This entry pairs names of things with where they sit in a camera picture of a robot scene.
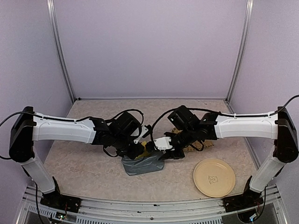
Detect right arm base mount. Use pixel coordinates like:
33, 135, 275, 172
222, 176, 263, 212

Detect yellow sponge block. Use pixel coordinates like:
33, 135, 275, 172
137, 141, 155, 158

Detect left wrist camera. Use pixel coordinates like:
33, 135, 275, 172
131, 125, 151, 144

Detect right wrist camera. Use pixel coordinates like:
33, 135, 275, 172
153, 137, 174, 151

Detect right aluminium frame post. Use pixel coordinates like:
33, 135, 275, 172
226, 0, 254, 104

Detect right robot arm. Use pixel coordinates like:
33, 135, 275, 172
153, 105, 299, 207

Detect beige round plate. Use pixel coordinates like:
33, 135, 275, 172
193, 159, 235, 198

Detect aluminium frame post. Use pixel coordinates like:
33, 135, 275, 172
47, 0, 76, 103
226, 0, 254, 104

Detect left aluminium frame post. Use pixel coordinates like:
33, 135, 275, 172
47, 0, 76, 103

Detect front aluminium rail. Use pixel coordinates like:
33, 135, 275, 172
12, 180, 296, 224

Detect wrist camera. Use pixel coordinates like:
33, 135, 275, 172
153, 137, 174, 151
131, 125, 151, 144

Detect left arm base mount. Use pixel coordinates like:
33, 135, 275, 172
40, 177, 82, 213

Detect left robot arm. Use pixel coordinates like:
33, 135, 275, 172
9, 106, 148, 208

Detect woven bamboo tray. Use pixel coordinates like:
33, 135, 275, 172
171, 128, 214, 153

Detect grey zip pouch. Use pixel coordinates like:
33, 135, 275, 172
121, 152, 164, 176

